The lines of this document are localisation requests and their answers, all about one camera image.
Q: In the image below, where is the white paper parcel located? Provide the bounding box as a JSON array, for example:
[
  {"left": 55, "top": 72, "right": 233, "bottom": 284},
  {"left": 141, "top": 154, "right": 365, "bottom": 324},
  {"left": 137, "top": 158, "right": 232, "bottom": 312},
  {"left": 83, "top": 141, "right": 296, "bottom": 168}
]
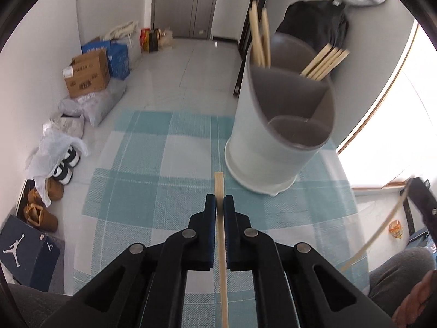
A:
[{"left": 42, "top": 114, "right": 85, "bottom": 139}]

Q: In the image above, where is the brown cardboard box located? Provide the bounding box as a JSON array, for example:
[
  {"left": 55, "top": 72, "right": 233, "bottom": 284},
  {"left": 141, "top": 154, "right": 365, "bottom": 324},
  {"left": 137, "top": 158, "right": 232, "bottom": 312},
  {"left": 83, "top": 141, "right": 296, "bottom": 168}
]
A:
[{"left": 62, "top": 49, "right": 110, "bottom": 98}]

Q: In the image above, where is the translucent plastic bag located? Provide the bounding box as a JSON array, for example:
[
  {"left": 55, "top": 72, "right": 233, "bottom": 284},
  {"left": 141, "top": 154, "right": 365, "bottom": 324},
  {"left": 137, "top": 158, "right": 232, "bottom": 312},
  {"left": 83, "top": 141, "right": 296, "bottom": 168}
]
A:
[{"left": 158, "top": 29, "right": 174, "bottom": 50}]

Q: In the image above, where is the beige cloth pile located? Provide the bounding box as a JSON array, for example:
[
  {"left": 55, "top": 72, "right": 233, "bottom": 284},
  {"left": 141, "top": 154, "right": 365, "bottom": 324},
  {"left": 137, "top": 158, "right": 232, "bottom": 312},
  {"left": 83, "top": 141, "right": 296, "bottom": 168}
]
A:
[{"left": 102, "top": 21, "right": 138, "bottom": 41}]

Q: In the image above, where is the white grey utensil holder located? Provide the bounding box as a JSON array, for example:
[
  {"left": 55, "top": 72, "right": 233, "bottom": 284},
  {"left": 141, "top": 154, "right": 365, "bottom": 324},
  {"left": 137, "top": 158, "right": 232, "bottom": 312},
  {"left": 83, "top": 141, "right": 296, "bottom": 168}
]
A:
[{"left": 225, "top": 33, "right": 335, "bottom": 196}]

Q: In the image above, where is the red black shopping bag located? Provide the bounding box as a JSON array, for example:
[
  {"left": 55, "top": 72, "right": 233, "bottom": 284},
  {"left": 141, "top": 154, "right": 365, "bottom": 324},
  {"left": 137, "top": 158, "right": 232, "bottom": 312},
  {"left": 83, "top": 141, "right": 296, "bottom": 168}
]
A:
[{"left": 140, "top": 28, "right": 158, "bottom": 53}]

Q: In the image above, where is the person's right hand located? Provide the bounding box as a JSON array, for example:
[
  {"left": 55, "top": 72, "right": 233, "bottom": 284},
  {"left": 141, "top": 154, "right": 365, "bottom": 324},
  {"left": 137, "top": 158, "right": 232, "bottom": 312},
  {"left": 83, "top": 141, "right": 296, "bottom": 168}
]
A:
[{"left": 392, "top": 270, "right": 436, "bottom": 327}]

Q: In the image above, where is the white plastic bag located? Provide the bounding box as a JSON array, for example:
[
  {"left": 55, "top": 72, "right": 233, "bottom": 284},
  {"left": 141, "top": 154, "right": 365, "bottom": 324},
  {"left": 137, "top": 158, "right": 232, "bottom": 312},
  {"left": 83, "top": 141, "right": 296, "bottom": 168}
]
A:
[{"left": 24, "top": 129, "right": 89, "bottom": 207}]

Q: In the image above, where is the grey entrance door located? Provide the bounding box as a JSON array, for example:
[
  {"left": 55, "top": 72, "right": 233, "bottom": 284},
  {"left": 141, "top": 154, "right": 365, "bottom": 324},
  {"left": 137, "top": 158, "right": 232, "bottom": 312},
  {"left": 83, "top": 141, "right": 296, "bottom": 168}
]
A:
[{"left": 151, "top": 0, "right": 216, "bottom": 39}]

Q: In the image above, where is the black metal stand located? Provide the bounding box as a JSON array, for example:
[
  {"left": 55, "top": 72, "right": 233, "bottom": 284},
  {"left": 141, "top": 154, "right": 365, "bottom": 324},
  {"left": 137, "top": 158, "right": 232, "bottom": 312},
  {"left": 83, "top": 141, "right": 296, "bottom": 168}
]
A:
[{"left": 232, "top": 0, "right": 274, "bottom": 96}]

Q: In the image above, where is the black white sneaker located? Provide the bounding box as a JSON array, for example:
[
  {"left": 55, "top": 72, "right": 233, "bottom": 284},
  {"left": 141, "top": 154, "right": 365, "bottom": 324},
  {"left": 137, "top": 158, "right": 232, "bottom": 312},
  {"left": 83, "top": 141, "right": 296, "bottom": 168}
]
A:
[
  {"left": 63, "top": 146, "right": 81, "bottom": 168},
  {"left": 52, "top": 162, "right": 73, "bottom": 185}
]

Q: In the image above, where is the navy jordan shoe box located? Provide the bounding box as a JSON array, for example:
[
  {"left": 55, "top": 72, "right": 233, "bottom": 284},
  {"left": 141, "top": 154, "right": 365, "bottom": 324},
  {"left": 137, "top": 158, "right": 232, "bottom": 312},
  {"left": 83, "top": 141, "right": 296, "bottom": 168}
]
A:
[{"left": 0, "top": 215, "right": 61, "bottom": 292}]

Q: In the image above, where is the black backpack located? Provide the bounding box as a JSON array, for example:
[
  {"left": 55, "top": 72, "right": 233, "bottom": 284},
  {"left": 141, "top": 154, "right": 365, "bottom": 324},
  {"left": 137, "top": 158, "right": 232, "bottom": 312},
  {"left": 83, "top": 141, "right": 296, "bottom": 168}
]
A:
[{"left": 275, "top": 0, "right": 350, "bottom": 76}]

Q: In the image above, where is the brown shoe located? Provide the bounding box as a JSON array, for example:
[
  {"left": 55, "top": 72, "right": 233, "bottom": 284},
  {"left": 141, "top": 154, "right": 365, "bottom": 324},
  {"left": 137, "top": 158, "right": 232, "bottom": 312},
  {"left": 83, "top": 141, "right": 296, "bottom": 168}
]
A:
[
  {"left": 27, "top": 178, "right": 64, "bottom": 207},
  {"left": 24, "top": 204, "right": 58, "bottom": 233}
]

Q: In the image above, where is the wooden chopstick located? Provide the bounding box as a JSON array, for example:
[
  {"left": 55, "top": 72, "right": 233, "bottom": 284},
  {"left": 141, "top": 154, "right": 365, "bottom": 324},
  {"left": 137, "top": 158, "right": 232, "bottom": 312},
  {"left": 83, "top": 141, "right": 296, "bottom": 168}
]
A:
[
  {"left": 339, "top": 176, "right": 413, "bottom": 273},
  {"left": 214, "top": 172, "right": 229, "bottom": 328},
  {"left": 261, "top": 8, "right": 271, "bottom": 68},
  {"left": 315, "top": 50, "right": 350, "bottom": 81},
  {"left": 308, "top": 48, "right": 344, "bottom": 80},
  {"left": 301, "top": 43, "right": 333, "bottom": 77},
  {"left": 248, "top": 0, "right": 265, "bottom": 68},
  {"left": 301, "top": 44, "right": 341, "bottom": 79}
]

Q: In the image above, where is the blue cardboard box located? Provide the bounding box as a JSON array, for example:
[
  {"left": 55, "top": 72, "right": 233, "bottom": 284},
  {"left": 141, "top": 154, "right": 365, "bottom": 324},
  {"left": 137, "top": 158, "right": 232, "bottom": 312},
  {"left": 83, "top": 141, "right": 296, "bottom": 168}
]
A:
[{"left": 81, "top": 41, "right": 130, "bottom": 80}]

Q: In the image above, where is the grey parcel bag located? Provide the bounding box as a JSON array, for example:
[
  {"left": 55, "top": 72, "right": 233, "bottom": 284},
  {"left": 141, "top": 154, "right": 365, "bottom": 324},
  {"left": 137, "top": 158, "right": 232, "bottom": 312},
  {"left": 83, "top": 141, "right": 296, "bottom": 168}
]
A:
[{"left": 58, "top": 78, "right": 127, "bottom": 127}]

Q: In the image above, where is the teal checked table cloth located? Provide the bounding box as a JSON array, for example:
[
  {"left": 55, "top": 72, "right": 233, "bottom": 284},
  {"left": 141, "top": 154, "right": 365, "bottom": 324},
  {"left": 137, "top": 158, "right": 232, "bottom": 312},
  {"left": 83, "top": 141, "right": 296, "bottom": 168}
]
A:
[{"left": 72, "top": 109, "right": 371, "bottom": 328}]

